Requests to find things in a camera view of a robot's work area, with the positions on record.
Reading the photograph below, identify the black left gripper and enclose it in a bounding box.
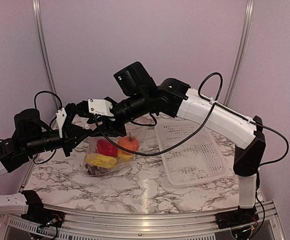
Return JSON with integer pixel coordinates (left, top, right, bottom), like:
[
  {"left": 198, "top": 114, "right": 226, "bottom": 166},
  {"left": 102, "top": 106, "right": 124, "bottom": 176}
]
[{"left": 25, "top": 124, "right": 92, "bottom": 157}]

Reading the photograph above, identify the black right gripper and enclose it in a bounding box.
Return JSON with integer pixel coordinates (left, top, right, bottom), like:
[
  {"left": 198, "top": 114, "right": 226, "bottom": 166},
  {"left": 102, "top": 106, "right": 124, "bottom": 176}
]
[{"left": 87, "top": 90, "right": 150, "bottom": 138}]

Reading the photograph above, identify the red pepper toy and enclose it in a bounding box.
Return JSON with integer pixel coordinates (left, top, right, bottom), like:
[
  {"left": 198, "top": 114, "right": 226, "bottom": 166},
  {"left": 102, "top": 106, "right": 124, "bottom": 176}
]
[{"left": 97, "top": 139, "right": 118, "bottom": 157}]

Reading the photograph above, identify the yellow corn toy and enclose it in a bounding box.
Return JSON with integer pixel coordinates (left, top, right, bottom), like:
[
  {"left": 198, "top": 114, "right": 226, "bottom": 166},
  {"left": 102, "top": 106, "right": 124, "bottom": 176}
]
[{"left": 86, "top": 153, "right": 118, "bottom": 169}]

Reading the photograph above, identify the clear zip top bag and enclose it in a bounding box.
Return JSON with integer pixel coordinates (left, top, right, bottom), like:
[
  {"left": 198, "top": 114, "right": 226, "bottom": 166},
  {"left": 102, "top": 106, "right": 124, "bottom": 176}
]
[{"left": 82, "top": 124, "right": 148, "bottom": 177}]

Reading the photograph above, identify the red grape bunch toy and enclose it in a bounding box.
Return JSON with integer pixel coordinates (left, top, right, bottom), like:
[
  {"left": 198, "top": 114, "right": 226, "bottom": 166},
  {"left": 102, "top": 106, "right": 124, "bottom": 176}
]
[{"left": 85, "top": 164, "right": 109, "bottom": 177}]

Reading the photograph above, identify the yellow pepper toy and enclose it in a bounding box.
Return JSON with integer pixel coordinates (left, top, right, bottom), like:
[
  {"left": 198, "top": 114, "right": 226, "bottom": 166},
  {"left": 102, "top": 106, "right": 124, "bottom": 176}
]
[{"left": 117, "top": 149, "right": 134, "bottom": 163}]

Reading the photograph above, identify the orange pumpkin toy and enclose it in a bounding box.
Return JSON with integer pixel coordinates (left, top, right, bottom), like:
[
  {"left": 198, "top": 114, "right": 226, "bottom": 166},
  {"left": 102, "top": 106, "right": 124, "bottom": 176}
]
[{"left": 118, "top": 136, "right": 140, "bottom": 152}]

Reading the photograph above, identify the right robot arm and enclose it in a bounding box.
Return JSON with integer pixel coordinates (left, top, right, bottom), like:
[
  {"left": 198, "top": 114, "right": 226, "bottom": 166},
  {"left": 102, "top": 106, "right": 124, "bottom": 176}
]
[{"left": 110, "top": 61, "right": 289, "bottom": 224}]

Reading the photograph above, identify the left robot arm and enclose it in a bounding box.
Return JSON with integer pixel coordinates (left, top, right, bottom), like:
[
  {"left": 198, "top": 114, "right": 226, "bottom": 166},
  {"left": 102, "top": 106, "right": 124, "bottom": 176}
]
[{"left": 0, "top": 99, "right": 93, "bottom": 223}]

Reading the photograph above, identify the white plastic basket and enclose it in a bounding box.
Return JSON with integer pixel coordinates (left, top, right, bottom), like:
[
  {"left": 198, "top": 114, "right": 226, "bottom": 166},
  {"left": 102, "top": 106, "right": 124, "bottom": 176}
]
[{"left": 155, "top": 120, "right": 229, "bottom": 188}]

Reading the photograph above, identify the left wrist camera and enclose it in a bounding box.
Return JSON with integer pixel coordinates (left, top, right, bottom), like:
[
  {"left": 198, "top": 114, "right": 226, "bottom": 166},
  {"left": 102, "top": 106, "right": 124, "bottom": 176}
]
[{"left": 56, "top": 101, "right": 90, "bottom": 131}]

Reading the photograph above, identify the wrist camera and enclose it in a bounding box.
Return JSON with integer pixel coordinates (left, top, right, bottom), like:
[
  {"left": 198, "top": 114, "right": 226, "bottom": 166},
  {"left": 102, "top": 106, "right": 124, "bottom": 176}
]
[
  {"left": 87, "top": 98, "right": 115, "bottom": 120},
  {"left": 56, "top": 101, "right": 90, "bottom": 131}
]

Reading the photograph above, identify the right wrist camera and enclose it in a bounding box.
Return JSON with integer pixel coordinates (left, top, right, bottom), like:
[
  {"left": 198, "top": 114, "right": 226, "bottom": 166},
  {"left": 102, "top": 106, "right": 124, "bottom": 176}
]
[{"left": 87, "top": 98, "right": 115, "bottom": 120}]

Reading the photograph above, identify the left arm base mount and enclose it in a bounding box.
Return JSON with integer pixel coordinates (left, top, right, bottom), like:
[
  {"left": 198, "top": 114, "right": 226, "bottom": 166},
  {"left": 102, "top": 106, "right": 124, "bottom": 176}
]
[{"left": 21, "top": 190, "right": 65, "bottom": 240}]

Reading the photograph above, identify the aluminium front rail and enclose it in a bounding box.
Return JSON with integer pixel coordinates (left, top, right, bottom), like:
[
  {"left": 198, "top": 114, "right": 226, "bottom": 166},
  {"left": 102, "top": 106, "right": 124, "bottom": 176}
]
[{"left": 0, "top": 199, "right": 285, "bottom": 240}]

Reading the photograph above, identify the left aluminium frame post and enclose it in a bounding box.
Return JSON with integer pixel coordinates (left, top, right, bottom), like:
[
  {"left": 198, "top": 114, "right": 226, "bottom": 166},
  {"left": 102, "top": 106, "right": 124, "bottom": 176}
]
[{"left": 32, "top": 0, "right": 58, "bottom": 95}]

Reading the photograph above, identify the aluminium frame post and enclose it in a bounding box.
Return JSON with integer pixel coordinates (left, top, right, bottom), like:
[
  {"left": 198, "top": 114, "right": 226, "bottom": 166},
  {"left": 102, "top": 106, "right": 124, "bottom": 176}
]
[
  {"left": 32, "top": 0, "right": 58, "bottom": 95},
  {"left": 224, "top": 0, "right": 255, "bottom": 106}
]

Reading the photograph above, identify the right aluminium frame post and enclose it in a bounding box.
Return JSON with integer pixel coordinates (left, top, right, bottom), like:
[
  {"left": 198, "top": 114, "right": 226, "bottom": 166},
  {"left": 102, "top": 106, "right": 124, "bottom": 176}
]
[{"left": 224, "top": 0, "right": 255, "bottom": 106}]

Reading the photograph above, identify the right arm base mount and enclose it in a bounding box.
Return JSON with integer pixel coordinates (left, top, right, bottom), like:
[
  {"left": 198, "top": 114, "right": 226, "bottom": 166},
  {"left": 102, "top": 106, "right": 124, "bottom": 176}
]
[{"left": 215, "top": 206, "right": 259, "bottom": 240}]

